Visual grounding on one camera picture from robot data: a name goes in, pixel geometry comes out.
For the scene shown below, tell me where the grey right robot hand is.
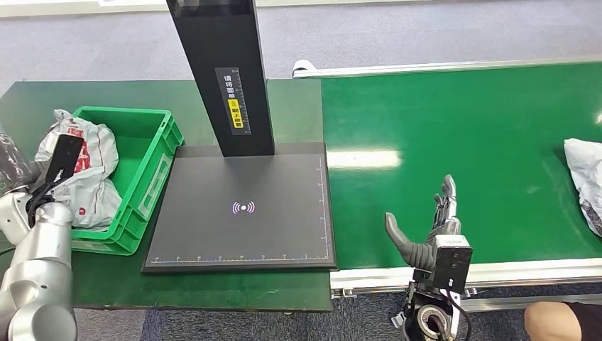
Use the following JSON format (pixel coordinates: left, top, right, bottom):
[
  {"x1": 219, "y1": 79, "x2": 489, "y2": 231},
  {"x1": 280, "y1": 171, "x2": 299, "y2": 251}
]
[{"x1": 384, "y1": 174, "x2": 462, "y2": 273}]

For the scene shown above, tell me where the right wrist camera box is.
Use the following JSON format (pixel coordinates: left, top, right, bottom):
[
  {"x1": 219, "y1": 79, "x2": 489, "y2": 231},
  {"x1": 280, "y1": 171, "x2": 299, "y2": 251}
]
[{"x1": 432, "y1": 234, "x2": 474, "y2": 294}]

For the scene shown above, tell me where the plain white package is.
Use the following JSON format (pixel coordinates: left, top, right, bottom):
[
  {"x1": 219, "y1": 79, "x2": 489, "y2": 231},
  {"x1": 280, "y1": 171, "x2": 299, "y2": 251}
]
[{"x1": 563, "y1": 137, "x2": 602, "y2": 239}]

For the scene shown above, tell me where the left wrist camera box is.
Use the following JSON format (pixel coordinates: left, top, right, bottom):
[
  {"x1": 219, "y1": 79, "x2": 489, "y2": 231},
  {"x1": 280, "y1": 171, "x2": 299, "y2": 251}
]
[{"x1": 43, "y1": 134, "x2": 86, "y2": 185}]

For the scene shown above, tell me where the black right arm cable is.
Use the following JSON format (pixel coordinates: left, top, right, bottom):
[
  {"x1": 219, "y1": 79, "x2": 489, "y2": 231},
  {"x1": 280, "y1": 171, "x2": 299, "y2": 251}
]
[{"x1": 447, "y1": 289, "x2": 473, "y2": 341}]

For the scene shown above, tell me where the person's knee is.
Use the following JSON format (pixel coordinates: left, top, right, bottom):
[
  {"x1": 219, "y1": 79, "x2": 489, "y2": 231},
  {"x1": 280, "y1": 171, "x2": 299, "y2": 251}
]
[{"x1": 524, "y1": 301, "x2": 602, "y2": 341}]

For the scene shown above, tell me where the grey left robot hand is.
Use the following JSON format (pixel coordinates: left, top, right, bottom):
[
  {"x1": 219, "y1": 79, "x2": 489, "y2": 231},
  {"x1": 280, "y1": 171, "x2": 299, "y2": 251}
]
[{"x1": 0, "y1": 132, "x2": 48, "y2": 194}]

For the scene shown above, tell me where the white package with red print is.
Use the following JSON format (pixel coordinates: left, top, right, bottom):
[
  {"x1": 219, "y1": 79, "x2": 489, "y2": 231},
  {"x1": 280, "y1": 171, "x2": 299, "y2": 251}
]
[{"x1": 33, "y1": 109, "x2": 124, "y2": 230}]

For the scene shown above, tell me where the black inbound scanner machine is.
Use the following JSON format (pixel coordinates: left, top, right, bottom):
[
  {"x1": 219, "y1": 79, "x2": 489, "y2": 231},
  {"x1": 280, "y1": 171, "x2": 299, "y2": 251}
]
[{"x1": 141, "y1": 0, "x2": 339, "y2": 275}]

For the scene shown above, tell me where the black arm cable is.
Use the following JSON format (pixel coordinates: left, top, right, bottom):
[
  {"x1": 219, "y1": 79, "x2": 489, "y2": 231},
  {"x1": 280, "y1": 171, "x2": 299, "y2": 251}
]
[
  {"x1": 447, "y1": 289, "x2": 473, "y2": 341},
  {"x1": 26, "y1": 176, "x2": 63, "y2": 229}
]

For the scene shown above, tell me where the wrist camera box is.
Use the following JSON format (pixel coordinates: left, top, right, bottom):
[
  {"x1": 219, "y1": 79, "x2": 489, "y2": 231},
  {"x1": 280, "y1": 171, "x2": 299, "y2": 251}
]
[
  {"x1": 432, "y1": 234, "x2": 474, "y2": 294},
  {"x1": 43, "y1": 134, "x2": 86, "y2": 185}
]

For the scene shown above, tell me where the green conveyor belt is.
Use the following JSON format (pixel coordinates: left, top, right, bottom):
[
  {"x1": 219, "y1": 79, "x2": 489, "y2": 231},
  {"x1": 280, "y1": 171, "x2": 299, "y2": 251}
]
[{"x1": 291, "y1": 55, "x2": 602, "y2": 314}]

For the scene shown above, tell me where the green plastic crate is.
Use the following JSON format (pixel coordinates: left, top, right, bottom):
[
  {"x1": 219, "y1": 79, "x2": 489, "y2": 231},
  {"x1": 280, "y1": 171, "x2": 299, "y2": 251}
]
[{"x1": 70, "y1": 105, "x2": 185, "y2": 256}]

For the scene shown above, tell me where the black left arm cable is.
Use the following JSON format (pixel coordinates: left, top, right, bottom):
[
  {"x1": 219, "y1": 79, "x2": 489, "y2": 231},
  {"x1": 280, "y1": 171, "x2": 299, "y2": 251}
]
[{"x1": 26, "y1": 176, "x2": 63, "y2": 229}]

